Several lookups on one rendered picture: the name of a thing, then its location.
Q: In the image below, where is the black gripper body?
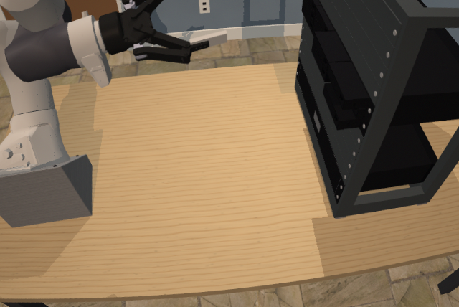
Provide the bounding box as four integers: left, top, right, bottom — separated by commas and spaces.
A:
99, 8, 153, 55

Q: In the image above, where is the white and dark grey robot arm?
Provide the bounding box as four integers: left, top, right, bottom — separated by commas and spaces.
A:
0, 0, 112, 175

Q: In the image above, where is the black equipment rack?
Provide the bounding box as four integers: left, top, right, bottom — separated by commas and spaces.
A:
295, 0, 459, 219

